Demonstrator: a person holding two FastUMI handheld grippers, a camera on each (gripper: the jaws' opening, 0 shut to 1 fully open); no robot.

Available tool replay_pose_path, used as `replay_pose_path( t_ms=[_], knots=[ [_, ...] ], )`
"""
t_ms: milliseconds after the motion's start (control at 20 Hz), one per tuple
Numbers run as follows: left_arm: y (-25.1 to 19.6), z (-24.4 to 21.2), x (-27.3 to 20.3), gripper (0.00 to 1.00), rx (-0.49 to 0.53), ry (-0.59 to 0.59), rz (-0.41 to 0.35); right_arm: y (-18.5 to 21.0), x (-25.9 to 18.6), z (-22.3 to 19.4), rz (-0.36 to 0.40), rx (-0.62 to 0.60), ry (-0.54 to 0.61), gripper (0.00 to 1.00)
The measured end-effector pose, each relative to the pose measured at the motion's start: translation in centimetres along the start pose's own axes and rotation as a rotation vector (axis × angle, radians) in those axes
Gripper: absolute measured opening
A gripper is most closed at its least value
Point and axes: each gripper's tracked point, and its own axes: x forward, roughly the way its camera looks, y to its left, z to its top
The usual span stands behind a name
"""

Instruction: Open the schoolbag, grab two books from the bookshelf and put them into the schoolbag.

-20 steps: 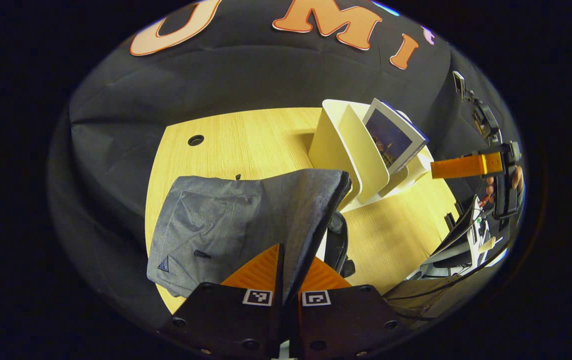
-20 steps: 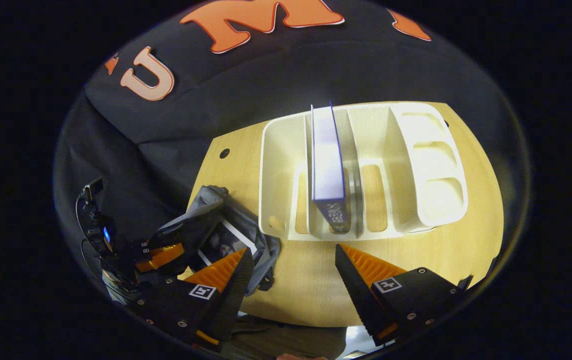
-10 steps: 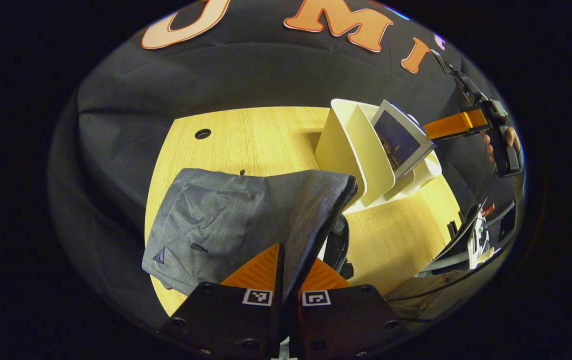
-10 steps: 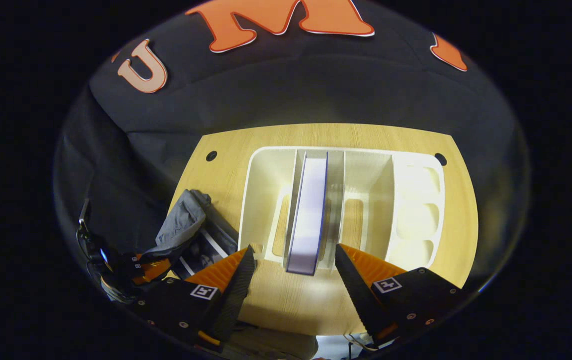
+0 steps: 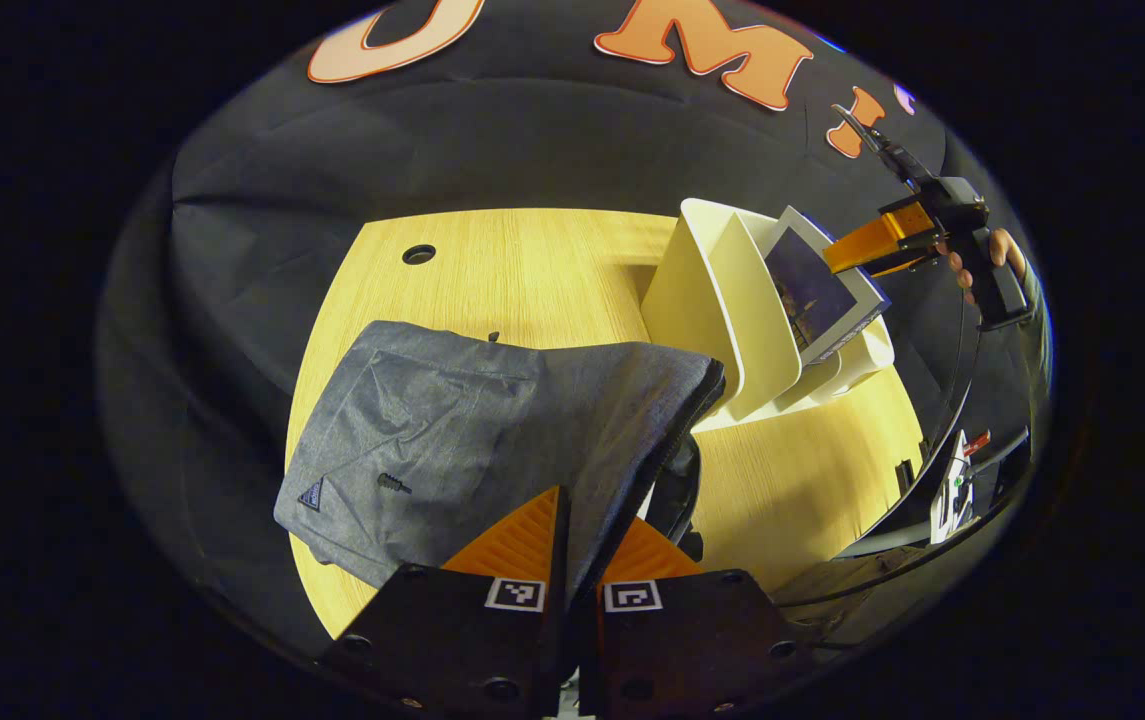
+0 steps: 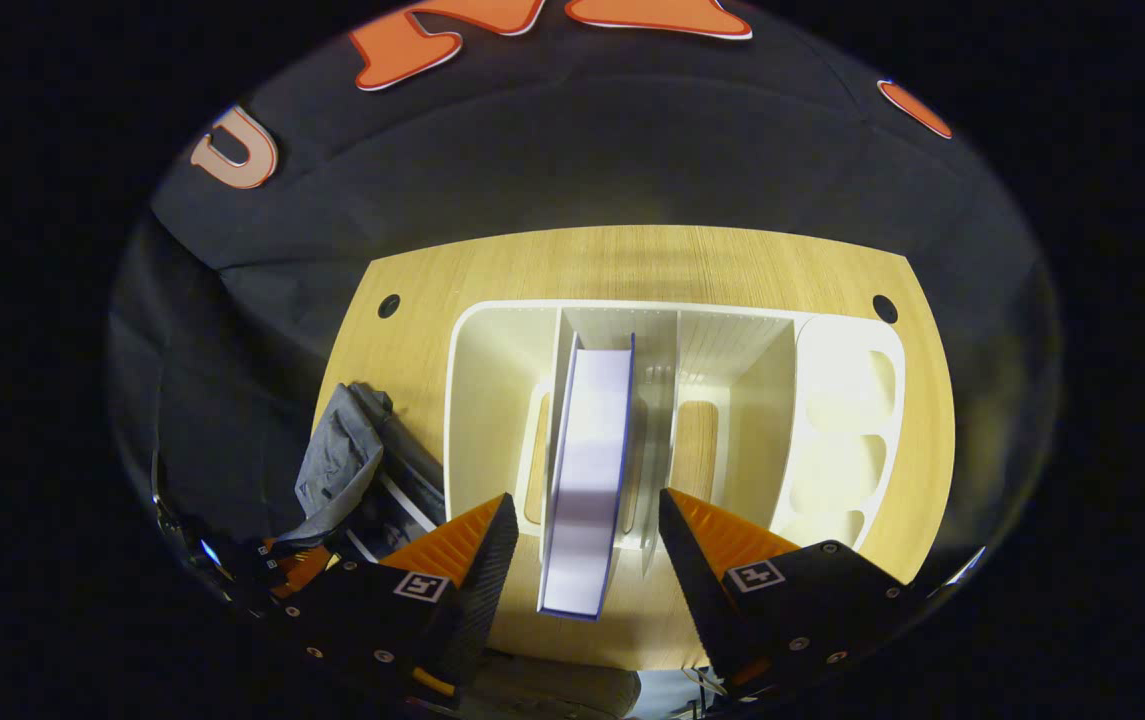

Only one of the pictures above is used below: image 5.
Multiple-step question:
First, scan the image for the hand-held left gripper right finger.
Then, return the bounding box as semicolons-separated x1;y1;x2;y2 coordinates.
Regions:
578;515;815;720

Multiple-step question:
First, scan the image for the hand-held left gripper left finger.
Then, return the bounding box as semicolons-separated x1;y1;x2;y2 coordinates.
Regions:
318;484;573;720

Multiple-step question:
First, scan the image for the blue cover book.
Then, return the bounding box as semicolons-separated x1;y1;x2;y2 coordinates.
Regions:
762;204;893;368

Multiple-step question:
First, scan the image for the white bookshelf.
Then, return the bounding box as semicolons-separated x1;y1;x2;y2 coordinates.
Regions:
639;197;897;433

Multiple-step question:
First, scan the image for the grey schoolbag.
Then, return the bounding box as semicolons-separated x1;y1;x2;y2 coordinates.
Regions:
273;319;728;593

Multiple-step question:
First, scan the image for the white device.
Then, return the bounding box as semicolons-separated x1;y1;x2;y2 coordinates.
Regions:
930;430;978;546

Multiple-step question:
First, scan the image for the dark curved panel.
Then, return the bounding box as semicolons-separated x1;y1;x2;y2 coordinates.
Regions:
835;400;968;559

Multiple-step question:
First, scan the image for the black backdrop cloth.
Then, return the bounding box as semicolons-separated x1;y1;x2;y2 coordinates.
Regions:
97;0;1043;651

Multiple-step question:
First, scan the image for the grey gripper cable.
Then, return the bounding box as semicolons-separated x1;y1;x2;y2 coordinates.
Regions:
830;103;933;189

